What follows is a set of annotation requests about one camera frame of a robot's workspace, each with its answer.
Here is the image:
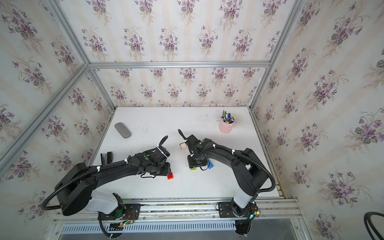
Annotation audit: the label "blue long lego brick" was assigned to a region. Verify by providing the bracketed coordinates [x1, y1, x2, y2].
[207, 159, 214, 170]

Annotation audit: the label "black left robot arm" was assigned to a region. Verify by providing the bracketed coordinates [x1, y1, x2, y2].
[41, 136, 171, 220]

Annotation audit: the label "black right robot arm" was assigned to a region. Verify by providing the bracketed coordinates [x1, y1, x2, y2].
[178, 129, 276, 216]

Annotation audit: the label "pink pen cup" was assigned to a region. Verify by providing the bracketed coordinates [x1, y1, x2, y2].
[219, 119, 234, 134]

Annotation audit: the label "coloured pens in cup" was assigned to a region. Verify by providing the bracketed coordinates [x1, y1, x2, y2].
[221, 110, 235, 124]

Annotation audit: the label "grey whiteboard eraser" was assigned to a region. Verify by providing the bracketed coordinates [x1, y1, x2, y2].
[114, 122, 132, 139]

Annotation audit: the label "black chair edge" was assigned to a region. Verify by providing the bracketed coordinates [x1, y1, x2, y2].
[364, 212, 384, 240]

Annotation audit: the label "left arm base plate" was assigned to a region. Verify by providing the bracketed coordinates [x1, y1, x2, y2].
[98, 204, 141, 221]

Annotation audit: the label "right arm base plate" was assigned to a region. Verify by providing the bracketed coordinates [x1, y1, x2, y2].
[216, 201, 260, 219]

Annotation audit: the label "aluminium mounting rail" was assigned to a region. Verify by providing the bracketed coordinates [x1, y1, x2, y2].
[52, 197, 302, 224]

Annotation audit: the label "white slotted cable duct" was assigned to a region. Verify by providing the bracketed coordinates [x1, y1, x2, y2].
[61, 220, 236, 235]

